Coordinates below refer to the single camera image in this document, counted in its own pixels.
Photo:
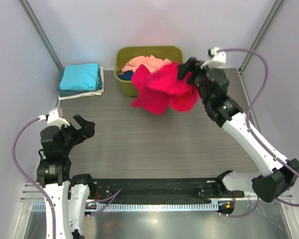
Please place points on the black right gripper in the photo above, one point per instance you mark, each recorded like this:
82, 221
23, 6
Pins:
198, 75

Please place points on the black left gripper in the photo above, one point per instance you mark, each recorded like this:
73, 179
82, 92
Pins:
73, 132

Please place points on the olive green plastic bin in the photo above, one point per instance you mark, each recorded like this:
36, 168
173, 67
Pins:
125, 54

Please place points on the red t shirt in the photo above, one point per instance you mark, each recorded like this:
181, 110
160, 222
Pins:
162, 89

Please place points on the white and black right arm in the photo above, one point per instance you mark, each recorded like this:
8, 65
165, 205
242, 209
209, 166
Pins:
276, 172

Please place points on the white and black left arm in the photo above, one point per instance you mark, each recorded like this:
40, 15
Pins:
66, 196

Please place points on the folded white t shirt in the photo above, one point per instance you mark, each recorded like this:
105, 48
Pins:
94, 93

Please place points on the peach t shirt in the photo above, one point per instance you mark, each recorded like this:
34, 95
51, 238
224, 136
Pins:
152, 63

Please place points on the folded turquoise t shirt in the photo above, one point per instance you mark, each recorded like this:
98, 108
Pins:
81, 77

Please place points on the dark blue t shirt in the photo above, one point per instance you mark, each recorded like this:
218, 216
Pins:
126, 76

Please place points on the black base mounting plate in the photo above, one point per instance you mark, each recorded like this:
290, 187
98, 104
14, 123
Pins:
161, 191

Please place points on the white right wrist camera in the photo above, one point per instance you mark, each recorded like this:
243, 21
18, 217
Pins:
216, 59

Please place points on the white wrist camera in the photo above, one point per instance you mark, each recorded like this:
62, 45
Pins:
55, 118
216, 59

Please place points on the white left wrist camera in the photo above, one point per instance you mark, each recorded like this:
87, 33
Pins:
55, 118

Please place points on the right aluminium frame post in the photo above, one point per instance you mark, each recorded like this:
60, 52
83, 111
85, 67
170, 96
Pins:
275, 9

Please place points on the aluminium frame post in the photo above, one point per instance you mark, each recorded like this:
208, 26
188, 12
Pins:
39, 29
275, 9

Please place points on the white slotted cable duct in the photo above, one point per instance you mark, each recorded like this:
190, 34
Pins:
40, 207

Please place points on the left aluminium frame post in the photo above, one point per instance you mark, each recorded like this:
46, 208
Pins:
39, 29

